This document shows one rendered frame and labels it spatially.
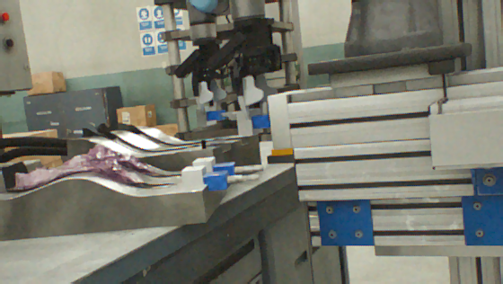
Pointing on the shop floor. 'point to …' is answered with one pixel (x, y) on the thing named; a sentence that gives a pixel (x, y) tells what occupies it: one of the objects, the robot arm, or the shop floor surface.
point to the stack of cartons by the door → (141, 116)
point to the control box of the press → (13, 50)
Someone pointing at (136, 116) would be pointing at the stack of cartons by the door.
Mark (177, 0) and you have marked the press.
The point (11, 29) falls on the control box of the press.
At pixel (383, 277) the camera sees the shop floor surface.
